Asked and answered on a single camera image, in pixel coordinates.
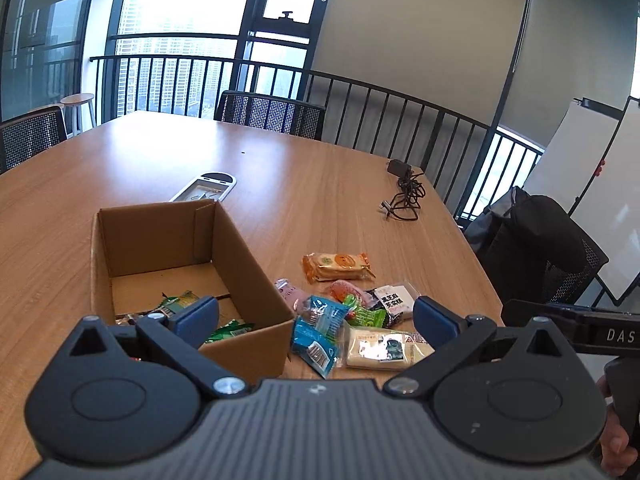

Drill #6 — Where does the black mesh chair left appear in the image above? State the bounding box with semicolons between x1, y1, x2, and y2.
1;104;67;174

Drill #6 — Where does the black charger with cable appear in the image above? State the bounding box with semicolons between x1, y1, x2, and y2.
381;159;425;221

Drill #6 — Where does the white flipchart board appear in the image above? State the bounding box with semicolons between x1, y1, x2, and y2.
524;96;639;306

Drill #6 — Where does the black chair with jacket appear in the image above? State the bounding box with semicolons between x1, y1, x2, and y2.
463;186;608;304

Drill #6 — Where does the black balcony railing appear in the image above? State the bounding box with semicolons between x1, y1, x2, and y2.
91;54;544;221

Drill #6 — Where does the orange biscuit packet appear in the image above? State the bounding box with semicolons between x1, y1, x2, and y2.
302;252;375;283

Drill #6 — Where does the green triangular snack packet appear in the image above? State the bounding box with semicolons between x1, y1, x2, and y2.
343;294;387;328

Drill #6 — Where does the red orange snack packet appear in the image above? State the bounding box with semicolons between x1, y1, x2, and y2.
323;280;376;309

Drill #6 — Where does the black mesh chair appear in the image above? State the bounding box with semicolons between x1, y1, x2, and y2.
1;104;67;174
214;90;326;141

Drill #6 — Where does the round wooden stool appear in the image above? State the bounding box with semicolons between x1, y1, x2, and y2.
60;92;96;136

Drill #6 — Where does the green clear candy packet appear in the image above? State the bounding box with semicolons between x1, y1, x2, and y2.
205;320;254;344

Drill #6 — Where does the white black label snack packet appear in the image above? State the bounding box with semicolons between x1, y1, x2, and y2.
369;282;419;328

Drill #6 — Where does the large cream cake package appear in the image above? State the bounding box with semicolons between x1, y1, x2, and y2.
342;327;435;370

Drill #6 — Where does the person's right hand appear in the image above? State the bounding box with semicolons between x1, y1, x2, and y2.
600;404;638;478

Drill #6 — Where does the silver table cable port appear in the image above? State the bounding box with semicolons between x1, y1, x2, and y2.
171;171;236;202

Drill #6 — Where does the brown cardboard box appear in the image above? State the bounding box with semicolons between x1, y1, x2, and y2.
91;200;294;384

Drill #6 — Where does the black mesh chair far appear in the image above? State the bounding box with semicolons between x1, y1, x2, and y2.
214;90;326;141

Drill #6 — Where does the blue snack packet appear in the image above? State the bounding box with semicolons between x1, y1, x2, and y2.
297;296;349;342
291;316;341;379

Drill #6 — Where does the pink round snack packet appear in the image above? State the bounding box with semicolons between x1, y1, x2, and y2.
274;278;310;312

